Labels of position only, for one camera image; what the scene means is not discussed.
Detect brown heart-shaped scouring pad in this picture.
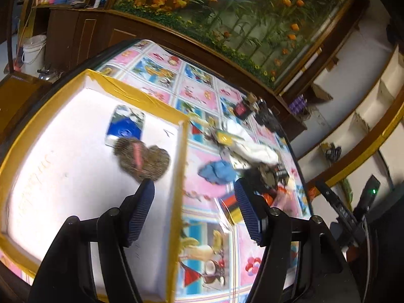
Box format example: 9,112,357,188
113,138,171,184

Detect orange packet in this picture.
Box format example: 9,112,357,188
263,192,285,209

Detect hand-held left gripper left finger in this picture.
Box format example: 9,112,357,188
28,178,156,303

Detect black cable bundle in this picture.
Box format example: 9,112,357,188
320,143,343,162

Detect black device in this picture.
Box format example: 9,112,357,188
254,99,286,137

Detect white foam box yellow tape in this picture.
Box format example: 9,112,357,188
0,68,190,302

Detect purple small items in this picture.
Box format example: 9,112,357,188
289,95,308,116

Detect white shelf with wooden trim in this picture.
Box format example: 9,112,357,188
278,0,404,196

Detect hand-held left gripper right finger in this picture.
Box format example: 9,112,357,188
234,178,362,303

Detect flower wall poster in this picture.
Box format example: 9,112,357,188
114,0,363,87

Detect cardboard piece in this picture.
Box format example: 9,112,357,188
312,84,333,103

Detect wooden chair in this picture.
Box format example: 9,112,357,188
0,0,54,142

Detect red and black box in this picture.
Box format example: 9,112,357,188
234,103,251,120

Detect wooden cabinet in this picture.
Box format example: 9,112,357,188
32,5,308,139

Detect green small item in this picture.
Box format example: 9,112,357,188
342,178,354,203

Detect white plastic bag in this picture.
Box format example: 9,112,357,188
221,120,281,165

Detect dark clutter pile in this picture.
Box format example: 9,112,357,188
246,162,289,196

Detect dark round table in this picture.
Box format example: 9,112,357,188
0,38,316,303

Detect striped sponge pack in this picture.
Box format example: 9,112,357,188
218,194,245,226

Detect blue printed packet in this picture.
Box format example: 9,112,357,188
106,105,146,147

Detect blue cloth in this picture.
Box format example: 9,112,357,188
198,160,237,185

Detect yellow small packet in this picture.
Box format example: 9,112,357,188
216,131,236,146

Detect metal kettle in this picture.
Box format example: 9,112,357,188
37,66,59,83

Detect white plastic bucket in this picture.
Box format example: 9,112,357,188
21,35,47,76

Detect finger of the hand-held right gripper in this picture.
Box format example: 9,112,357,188
315,180,367,253

